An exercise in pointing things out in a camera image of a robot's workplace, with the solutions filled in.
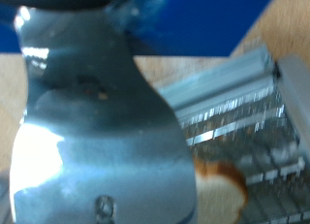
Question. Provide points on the white bread slice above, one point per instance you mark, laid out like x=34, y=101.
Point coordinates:
x=219, y=191

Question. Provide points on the silver toaster oven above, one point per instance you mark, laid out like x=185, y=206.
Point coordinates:
x=295, y=98

